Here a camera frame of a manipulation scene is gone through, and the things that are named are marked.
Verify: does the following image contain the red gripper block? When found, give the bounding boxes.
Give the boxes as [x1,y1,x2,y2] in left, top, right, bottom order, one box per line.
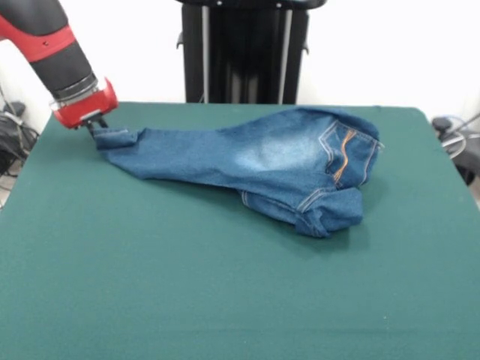
[52,76,120,142]

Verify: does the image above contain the blue denim jeans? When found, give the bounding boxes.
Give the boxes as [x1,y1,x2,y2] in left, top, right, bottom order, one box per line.
[93,106,384,239]

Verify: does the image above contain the dark green table cloth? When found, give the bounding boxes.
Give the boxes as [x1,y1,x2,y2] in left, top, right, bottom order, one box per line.
[0,100,480,360]

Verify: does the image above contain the grey chair base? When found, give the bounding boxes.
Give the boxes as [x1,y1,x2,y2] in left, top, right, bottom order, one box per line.
[430,114,480,187]

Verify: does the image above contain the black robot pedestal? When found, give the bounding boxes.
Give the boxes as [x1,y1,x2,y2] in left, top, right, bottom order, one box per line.
[177,0,328,105]

